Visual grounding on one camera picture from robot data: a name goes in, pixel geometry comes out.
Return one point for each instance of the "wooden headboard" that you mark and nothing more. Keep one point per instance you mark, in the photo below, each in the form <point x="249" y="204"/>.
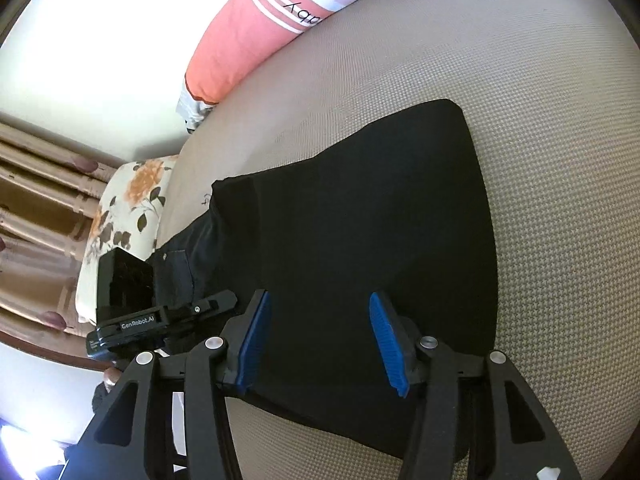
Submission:
<point x="40" y="240"/>

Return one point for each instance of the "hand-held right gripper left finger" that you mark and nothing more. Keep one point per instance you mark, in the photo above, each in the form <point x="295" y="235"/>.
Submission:
<point x="252" y="340"/>

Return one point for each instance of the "pink checked bolster pillow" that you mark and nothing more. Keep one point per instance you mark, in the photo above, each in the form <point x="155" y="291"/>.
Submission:
<point x="240" y="45"/>

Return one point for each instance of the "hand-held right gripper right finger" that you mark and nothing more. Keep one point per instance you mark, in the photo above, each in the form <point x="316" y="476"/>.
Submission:
<point x="392" y="345"/>

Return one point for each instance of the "person's left hand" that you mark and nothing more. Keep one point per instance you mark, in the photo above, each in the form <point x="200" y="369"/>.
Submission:
<point x="111" y="376"/>

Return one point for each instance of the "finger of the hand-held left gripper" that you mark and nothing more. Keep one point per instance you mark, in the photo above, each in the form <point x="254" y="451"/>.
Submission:
<point x="210" y="305"/>

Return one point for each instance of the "floral pillow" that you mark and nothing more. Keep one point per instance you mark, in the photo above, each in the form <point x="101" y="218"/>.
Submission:
<point x="120" y="220"/>

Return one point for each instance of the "black pants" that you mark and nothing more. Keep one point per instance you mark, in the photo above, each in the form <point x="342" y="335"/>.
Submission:
<point x="350" y="220"/>

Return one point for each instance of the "wooden bed frame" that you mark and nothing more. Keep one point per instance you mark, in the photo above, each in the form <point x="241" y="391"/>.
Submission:
<point x="50" y="347"/>

